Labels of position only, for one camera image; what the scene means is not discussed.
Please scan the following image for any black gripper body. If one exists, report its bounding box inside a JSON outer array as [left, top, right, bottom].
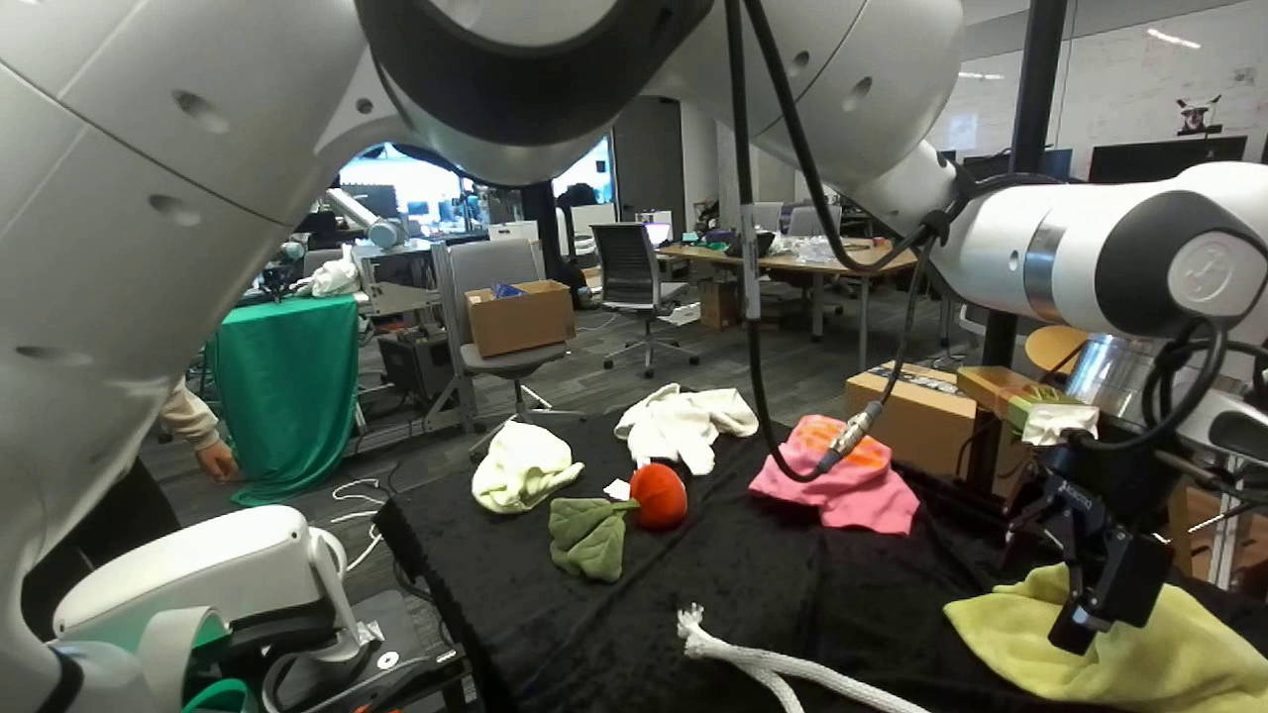
[[1051, 428, 1167, 529]]

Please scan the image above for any white rope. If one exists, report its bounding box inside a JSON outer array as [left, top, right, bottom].
[[672, 603, 927, 713]]

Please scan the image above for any olive green cloth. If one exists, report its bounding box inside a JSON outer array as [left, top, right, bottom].
[[548, 458, 693, 585]]

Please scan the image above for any pink shirt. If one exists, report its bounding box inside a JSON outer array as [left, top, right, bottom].
[[746, 412, 922, 540]]

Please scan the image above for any large cardboard box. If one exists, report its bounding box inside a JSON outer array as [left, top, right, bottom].
[[844, 356, 988, 487]]

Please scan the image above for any black table cloth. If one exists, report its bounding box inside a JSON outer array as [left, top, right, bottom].
[[371, 408, 1268, 713]]

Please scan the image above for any wide black computer monitor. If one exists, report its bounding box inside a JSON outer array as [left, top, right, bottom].
[[1084, 133, 1252, 178]]

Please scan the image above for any small dark figurine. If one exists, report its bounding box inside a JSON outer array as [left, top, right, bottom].
[[1174, 91, 1224, 139]]

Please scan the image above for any white cloth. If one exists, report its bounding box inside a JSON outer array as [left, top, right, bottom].
[[611, 382, 766, 479]]

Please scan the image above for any small cardboard box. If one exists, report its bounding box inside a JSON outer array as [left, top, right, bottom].
[[699, 276, 746, 333]]

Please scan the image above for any black pole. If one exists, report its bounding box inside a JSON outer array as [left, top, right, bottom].
[[967, 0, 1075, 494]]

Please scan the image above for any long wooden table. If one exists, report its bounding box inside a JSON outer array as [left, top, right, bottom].
[[659, 236, 922, 374]]

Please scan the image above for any black office chair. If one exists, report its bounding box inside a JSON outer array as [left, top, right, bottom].
[[592, 219, 706, 382]]

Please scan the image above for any pale yellow cloth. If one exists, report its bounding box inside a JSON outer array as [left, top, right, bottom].
[[469, 416, 588, 518]]

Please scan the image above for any cardboard box on chair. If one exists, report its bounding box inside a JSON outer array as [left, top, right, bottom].
[[462, 276, 578, 360]]

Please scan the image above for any grey office chair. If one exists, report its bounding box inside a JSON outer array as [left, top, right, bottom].
[[430, 232, 570, 441]]

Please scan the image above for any white bundle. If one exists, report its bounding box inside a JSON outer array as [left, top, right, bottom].
[[289, 255, 366, 300]]

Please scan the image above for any green drape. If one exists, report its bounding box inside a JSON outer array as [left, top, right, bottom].
[[194, 290, 366, 502]]

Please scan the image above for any white floor cable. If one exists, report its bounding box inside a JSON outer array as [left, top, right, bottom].
[[330, 475, 388, 574]]

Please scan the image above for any black camera on stand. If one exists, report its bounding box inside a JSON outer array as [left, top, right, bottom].
[[313, 181, 400, 255]]

